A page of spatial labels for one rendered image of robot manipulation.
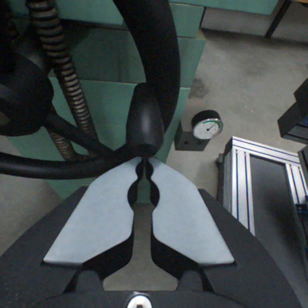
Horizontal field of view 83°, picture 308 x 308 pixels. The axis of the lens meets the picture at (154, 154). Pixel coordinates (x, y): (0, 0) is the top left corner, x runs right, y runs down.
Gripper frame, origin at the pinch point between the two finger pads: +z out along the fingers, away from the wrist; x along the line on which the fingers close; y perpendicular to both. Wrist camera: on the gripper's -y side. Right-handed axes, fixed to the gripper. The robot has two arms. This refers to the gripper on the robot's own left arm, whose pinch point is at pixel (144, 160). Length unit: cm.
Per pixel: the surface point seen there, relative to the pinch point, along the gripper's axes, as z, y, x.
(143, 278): 31, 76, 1
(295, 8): 263, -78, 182
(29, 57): 7.2, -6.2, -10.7
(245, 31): 276, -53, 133
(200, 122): 22.2, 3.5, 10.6
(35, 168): 9.5, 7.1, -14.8
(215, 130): 23.7, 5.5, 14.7
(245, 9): 20.1, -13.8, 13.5
